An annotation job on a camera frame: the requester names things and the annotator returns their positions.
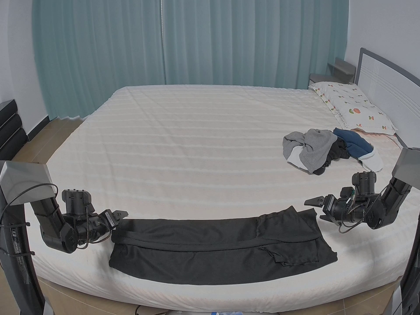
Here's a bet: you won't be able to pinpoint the white printed pillow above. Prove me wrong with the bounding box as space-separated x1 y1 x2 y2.
308 81 398 136

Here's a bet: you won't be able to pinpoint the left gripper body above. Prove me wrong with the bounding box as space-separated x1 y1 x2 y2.
89 210 119 237

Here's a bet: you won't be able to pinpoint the blue-green curtain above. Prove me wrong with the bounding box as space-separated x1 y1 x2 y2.
162 0 349 90
32 0 165 121

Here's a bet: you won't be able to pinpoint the black trousers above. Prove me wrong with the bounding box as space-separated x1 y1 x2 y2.
109 205 338 286

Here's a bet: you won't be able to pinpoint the grey bedside table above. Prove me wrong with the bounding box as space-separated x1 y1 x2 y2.
309 57 357 85

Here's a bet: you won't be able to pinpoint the black chest of drawers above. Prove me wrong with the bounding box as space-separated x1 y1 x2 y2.
0 99 27 161

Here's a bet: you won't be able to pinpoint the bed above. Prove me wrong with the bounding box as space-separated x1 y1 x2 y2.
30 47 420 312

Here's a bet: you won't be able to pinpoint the black cable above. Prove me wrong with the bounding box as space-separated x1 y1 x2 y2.
0 183 59 225

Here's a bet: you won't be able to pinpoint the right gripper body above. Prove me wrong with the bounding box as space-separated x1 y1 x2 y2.
323 194 349 224

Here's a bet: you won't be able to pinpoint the pile of clothes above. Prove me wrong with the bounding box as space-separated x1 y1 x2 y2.
283 127 384 176

